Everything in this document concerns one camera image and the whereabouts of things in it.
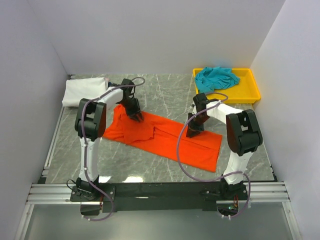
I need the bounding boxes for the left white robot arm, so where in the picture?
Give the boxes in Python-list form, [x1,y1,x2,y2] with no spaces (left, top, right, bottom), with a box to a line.
[74,76,146,201]

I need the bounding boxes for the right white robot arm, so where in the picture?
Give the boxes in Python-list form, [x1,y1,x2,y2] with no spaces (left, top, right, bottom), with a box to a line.
[186,93,263,200]

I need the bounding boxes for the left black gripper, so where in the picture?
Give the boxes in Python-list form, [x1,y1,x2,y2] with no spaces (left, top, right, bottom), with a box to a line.
[119,98,143,123]

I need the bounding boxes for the aluminium frame rail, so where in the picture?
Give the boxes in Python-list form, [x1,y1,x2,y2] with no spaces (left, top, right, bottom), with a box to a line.
[26,182,291,205]

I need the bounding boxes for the black base beam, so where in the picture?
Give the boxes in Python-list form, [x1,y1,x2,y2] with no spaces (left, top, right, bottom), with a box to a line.
[70,181,248,216]

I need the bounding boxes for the teal t-shirt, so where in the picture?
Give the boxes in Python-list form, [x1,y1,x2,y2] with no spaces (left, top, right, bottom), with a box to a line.
[195,67,240,94]

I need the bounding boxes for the orange t-shirt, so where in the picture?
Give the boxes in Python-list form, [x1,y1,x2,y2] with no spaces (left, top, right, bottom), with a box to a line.
[103,105,223,173]

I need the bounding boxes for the folded white t-shirt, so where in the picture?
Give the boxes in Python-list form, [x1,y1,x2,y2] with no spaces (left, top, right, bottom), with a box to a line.
[62,77,109,107]

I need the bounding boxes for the yellow plastic tray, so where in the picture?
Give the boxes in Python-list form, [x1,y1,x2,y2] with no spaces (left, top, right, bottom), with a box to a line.
[192,67,261,104]

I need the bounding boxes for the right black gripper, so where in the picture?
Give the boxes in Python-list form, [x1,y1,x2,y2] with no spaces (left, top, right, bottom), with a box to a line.
[186,113,210,138]

